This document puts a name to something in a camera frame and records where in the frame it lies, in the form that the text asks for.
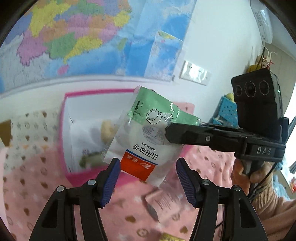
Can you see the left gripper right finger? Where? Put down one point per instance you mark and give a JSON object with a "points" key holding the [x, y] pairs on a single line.
{"points": [[240, 220]]}

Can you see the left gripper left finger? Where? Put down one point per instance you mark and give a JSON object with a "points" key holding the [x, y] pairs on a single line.
{"points": [[57, 222]]}

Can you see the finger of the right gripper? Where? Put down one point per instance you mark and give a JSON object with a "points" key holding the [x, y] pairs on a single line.
{"points": [[216, 137]]}

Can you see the medical tape packet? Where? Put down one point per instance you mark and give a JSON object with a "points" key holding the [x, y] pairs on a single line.
{"points": [[140, 142]]}

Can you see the green plush frog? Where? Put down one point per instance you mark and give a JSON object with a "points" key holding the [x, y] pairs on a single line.
{"points": [[91, 160]]}

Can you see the beige plush bunny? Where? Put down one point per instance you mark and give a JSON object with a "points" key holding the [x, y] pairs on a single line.
{"points": [[107, 131]]}

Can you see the yellow tissue pack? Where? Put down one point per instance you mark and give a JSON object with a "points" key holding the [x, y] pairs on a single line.
{"points": [[167, 237]]}

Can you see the right forearm pink sleeve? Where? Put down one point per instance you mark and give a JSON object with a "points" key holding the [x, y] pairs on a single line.
{"points": [[277, 214]]}

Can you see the person's right hand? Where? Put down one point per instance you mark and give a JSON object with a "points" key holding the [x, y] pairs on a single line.
{"points": [[259, 177]]}

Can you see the yellow hanging coat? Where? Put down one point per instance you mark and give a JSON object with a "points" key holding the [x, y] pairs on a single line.
{"points": [[253, 68]]}

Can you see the blue plastic basket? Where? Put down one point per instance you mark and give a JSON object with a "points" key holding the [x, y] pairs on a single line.
{"points": [[225, 113]]}

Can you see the pink patterned blanket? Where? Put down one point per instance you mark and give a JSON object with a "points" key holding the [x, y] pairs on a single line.
{"points": [[109, 204]]}

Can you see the white air conditioner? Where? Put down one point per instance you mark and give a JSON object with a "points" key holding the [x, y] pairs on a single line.
{"points": [[262, 18]]}

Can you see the brown cardboard piece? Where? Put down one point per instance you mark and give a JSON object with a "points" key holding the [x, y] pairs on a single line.
{"points": [[5, 132]]}

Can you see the pink cardboard box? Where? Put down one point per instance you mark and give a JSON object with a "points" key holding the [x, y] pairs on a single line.
{"points": [[81, 119]]}

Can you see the white wall sockets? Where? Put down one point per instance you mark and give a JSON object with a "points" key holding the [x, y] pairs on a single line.
{"points": [[195, 73]]}

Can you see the colourful wall map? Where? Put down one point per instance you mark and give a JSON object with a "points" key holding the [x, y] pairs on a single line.
{"points": [[54, 39]]}

